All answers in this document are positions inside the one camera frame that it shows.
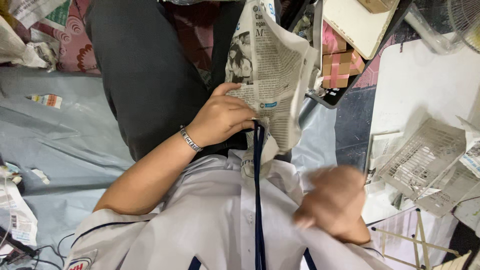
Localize person's left hand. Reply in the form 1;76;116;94
186;82;260;149

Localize person's right hand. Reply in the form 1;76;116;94
292;165;373;245

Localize printed newspaper sheet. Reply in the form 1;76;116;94
224;0;319;155

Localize white uniform shirt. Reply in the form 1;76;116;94
63;149;394;270

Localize folded newspaper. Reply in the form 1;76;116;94
365;130;405;185

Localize large white plastic basket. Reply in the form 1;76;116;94
377;118;468;202

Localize brown boxes with pink ribbon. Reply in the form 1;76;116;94
322;20;366;90

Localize white table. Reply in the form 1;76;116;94
360;33;480;226

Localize torn newspaper piece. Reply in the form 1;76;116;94
455;115;480;179

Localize cream flat board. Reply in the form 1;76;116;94
322;0;400;61

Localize dark grey trousers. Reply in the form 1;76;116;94
85;0;294;163

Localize clear plastic bag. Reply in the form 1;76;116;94
403;3;464;56

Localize brown cardboard box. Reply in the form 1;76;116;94
356;0;399;14

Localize light blue plastic sheet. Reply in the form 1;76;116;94
0;67;338;270

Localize white electric fan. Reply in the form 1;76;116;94
446;0;480;54

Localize small white paper scrap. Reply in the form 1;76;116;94
31;168;51;185

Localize small printed paper scrap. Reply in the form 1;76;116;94
25;94;64;110

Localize flat newspaper page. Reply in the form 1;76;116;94
0;179;39;247

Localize pink patterned cloth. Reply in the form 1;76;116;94
29;0;103;74

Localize crumpled newspaper heap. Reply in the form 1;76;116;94
0;0;73;72

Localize navy blue lanyard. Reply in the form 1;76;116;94
251;120;268;270

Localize pale wooden frame stand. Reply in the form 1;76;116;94
370;207;463;270

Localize silver metal bracelet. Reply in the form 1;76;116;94
179;125;204;153

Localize black cables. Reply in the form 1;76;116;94
0;225;76;270

